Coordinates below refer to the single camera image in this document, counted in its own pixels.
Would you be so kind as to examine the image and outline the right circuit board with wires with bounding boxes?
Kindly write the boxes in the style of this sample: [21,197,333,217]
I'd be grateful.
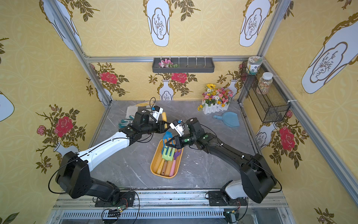
[223,209,240,224]

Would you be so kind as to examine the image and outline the blue fork yellow handle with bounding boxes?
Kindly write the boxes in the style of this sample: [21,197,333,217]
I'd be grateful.
[162,112,168,129]

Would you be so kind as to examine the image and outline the clear jar white lid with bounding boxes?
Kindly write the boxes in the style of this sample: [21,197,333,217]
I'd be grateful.
[256,72,273,95]

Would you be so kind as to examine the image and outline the jar with green label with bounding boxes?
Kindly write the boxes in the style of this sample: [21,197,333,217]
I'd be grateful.
[246,56,263,75]

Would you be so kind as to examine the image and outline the circuit board with wires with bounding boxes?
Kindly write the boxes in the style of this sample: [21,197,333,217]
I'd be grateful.
[101,205,128,224]
[223,209,240,224]

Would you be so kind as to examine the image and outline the flowers in white fence pot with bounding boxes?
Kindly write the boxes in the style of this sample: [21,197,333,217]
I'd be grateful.
[197,84,234,114]

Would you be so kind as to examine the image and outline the pink artificial flowers on shelf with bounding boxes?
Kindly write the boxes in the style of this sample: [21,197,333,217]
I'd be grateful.
[158,59,179,68]

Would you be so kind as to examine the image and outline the black wire mesh basket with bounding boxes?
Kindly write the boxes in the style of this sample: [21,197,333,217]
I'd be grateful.
[237,61,291,123]

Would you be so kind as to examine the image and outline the white grey work glove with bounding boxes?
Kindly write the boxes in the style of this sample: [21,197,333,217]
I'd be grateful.
[125,102,151,119]

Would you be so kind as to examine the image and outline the blue plastic dustpan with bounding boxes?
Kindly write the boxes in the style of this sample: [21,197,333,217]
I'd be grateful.
[213,112,240,127]

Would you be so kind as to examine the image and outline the grey wall shelf tray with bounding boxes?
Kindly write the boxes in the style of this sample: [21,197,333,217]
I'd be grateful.
[152,56,215,73]

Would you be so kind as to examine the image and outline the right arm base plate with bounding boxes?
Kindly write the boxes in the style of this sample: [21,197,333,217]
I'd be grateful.
[205,191,248,207]

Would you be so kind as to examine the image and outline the purple rake pink handle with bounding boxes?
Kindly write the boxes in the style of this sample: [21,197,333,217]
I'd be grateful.
[169,149,182,177]

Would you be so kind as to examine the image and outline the yellow plastic storage tray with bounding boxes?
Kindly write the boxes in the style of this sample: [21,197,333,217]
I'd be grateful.
[150,140,184,179]

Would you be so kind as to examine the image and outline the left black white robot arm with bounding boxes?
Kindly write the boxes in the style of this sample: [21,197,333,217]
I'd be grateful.
[56,106,168,202]

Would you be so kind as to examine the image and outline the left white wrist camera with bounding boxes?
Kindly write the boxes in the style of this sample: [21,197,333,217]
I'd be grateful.
[152,105,163,123]

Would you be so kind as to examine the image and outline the left circuit board with wires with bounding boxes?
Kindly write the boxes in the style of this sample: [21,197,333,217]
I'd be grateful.
[101,205,128,224]

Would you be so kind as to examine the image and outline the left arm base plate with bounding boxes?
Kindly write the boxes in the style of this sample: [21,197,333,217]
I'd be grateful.
[95,190,137,208]

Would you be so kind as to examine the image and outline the blue rake yellow handle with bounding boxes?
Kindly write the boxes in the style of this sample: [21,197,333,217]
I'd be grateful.
[152,132,172,176]

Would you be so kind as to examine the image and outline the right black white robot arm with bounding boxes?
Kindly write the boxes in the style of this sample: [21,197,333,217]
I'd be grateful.
[166,118,278,203]

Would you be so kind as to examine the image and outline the teal white garden glove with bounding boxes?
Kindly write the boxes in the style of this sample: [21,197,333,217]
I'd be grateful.
[118,115,134,129]

